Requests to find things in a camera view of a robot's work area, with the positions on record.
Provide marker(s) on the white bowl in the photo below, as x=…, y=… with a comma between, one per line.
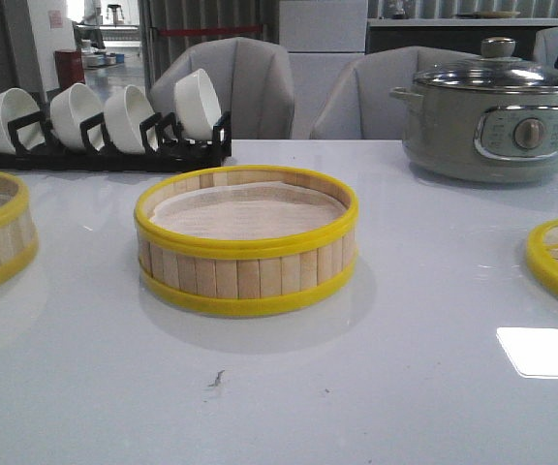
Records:
x=197, y=105
x=68, y=109
x=14, y=103
x=124, y=111

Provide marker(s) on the woven bamboo steamer lid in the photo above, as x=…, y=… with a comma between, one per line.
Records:
x=557, y=257

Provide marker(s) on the left grey armchair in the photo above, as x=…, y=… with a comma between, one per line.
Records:
x=253, y=80

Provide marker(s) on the red trash bin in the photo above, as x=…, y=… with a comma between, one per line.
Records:
x=69, y=69

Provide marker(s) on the white refrigerator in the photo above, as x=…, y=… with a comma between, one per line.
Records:
x=321, y=37

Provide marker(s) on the black dish rack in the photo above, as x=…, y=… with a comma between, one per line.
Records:
x=164, y=148

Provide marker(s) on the glass pot lid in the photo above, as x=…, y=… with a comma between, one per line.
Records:
x=496, y=70

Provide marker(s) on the wooden plate on counter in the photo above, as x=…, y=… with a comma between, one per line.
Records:
x=489, y=15

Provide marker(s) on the grey electric cooking pot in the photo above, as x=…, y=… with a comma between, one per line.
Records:
x=491, y=137

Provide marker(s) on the dark counter cabinet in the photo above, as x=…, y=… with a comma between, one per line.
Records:
x=456, y=34

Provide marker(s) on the bamboo steamer tray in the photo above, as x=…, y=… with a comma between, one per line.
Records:
x=18, y=234
x=247, y=278

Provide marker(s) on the white steamer liner cloth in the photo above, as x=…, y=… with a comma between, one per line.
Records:
x=260, y=210

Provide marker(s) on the red barrier belt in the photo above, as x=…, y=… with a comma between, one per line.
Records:
x=234, y=30

